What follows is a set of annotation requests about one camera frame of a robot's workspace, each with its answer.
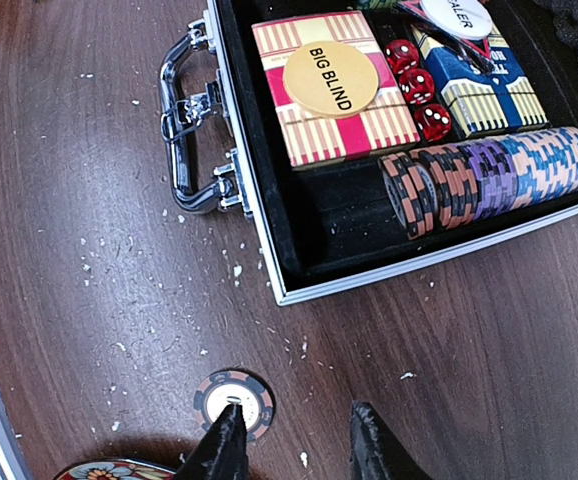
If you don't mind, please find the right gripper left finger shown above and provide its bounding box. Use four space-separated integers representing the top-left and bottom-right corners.
174 404 247 480

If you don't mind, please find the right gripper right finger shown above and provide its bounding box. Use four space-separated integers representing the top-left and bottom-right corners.
350 401 430 480

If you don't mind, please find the black orange poker chip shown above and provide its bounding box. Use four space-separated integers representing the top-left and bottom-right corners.
193 369 276 442

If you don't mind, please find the aluminium poker case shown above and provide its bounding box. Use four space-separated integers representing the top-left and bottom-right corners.
159 1 578 305

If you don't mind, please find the red translucent die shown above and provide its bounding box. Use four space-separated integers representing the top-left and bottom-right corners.
414 103 452 143
385 39 420 76
398 68 435 105

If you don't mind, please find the red playing card box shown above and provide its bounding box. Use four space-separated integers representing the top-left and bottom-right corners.
252 11 420 170

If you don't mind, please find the yellow big blind button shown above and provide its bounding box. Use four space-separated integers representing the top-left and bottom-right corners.
283 41 380 118

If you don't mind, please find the red floral plate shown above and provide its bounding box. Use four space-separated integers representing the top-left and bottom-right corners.
54 460 175 480

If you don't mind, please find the black orange chip stack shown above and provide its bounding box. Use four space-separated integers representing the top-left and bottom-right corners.
378 145 484 240

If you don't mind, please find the purple chip stack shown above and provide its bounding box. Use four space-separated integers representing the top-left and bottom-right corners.
459 139 518 221

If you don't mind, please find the blue orange chip stack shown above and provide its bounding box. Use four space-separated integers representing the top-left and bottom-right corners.
497 127 578 210

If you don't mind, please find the blue playing card box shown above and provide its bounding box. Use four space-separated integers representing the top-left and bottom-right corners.
411 26 549 139

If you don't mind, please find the white dealer button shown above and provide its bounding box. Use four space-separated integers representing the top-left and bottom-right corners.
420 0 493 41

